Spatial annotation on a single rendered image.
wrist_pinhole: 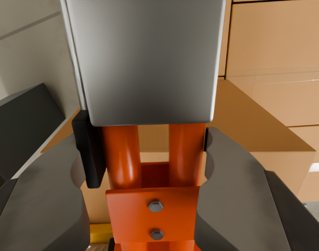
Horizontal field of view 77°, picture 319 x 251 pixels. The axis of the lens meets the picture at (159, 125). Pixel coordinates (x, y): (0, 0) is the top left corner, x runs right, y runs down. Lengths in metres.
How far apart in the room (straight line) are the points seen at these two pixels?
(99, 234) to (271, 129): 0.34
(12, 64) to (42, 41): 0.23
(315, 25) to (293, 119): 0.30
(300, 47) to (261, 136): 0.46
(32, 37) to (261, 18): 1.10
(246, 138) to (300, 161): 0.08
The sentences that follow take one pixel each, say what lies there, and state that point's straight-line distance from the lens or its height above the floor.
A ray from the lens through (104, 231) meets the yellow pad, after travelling 0.39.
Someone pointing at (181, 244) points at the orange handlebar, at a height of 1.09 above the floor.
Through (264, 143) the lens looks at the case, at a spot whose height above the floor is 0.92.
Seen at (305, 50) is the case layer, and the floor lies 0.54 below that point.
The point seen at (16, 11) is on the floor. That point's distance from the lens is 1.37.
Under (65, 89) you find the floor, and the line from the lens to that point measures 1.35.
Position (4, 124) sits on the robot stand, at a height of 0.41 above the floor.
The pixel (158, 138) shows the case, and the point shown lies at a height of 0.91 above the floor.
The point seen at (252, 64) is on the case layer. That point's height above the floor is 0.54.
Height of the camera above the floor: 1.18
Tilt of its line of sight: 62 degrees down
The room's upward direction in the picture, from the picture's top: 178 degrees clockwise
